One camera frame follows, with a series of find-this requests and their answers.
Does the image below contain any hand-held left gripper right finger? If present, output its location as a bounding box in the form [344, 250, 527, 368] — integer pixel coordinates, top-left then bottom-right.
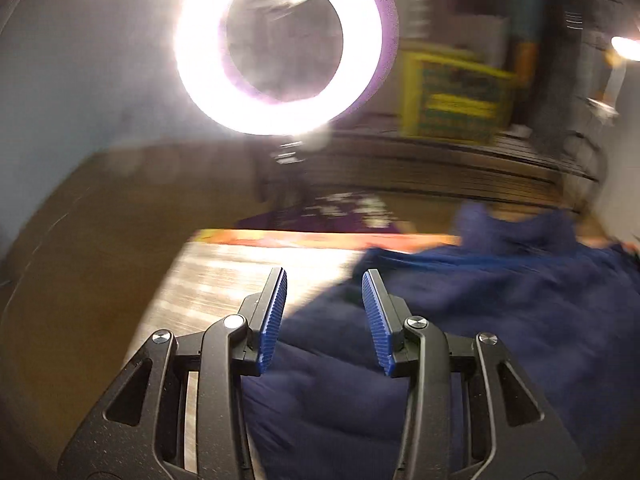
[361, 268, 587, 480]

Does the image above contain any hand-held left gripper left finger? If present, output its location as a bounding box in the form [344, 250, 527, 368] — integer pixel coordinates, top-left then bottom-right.
[57, 266, 289, 480]

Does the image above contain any navy puffer jacket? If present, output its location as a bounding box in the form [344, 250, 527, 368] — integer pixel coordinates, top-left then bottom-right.
[242, 200, 640, 480]

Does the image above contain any black metal clothes rack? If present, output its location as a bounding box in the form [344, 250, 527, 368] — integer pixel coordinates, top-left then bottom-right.
[320, 0, 613, 213]

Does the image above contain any bed with checked sheet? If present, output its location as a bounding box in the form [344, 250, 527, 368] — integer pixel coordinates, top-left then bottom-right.
[120, 230, 640, 480]

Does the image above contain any purple patterned rug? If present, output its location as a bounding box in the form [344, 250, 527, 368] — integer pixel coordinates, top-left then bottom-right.
[236, 191, 405, 236]

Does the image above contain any yellow patterned box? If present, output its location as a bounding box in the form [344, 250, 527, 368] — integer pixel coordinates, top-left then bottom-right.
[399, 50, 517, 147]

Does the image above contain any orange patterned scarf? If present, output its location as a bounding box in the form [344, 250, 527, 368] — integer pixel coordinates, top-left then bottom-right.
[514, 42, 540, 128]

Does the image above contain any teal jacket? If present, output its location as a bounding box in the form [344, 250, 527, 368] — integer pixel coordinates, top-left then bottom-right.
[510, 0, 545, 43]

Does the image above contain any white clip lamp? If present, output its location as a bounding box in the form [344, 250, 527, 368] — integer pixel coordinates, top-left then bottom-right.
[582, 35, 640, 122]

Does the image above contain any ring light tripod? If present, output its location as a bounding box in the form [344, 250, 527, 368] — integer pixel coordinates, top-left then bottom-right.
[255, 132, 328, 213]

